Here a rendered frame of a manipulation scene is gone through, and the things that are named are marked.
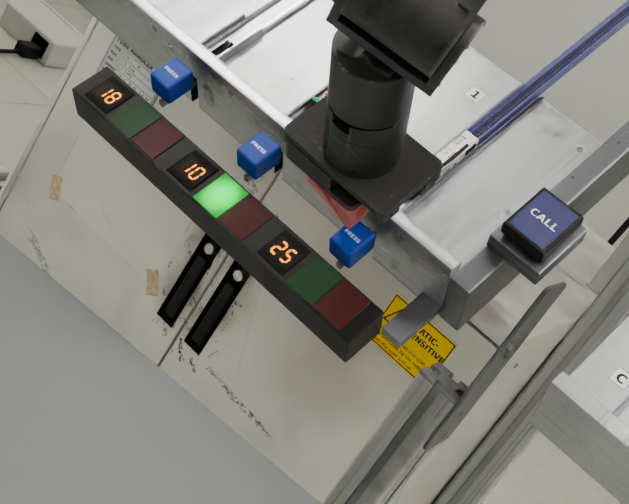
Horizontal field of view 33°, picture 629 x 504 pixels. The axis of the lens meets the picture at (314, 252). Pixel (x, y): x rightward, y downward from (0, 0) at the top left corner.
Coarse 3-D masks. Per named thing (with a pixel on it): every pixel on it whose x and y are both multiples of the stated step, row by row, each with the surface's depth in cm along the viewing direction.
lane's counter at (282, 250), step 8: (288, 232) 86; (272, 240) 85; (280, 240) 85; (288, 240) 85; (296, 240) 85; (264, 248) 85; (272, 248) 85; (280, 248) 85; (288, 248) 85; (296, 248) 85; (304, 248) 85; (264, 256) 85; (272, 256) 85; (280, 256) 85; (288, 256) 85; (296, 256) 85; (304, 256) 85; (272, 264) 84; (280, 264) 84; (288, 264) 84; (296, 264) 84; (280, 272) 84
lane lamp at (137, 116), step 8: (136, 104) 92; (144, 104) 92; (120, 112) 92; (128, 112) 92; (136, 112) 92; (144, 112) 92; (152, 112) 92; (112, 120) 91; (120, 120) 91; (128, 120) 91; (136, 120) 91; (144, 120) 91; (152, 120) 91; (120, 128) 91; (128, 128) 91; (136, 128) 91; (144, 128) 91; (128, 136) 90
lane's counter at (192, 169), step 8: (192, 152) 90; (184, 160) 89; (192, 160) 89; (200, 160) 89; (168, 168) 89; (176, 168) 89; (184, 168) 89; (192, 168) 89; (200, 168) 89; (208, 168) 89; (216, 168) 89; (176, 176) 88; (184, 176) 88; (192, 176) 88; (200, 176) 88; (208, 176) 88; (184, 184) 88; (192, 184) 88
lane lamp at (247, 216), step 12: (240, 204) 87; (252, 204) 87; (228, 216) 86; (240, 216) 86; (252, 216) 86; (264, 216) 87; (228, 228) 86; (240, 228) 86; (252, 228) 86; (240, 240) 85
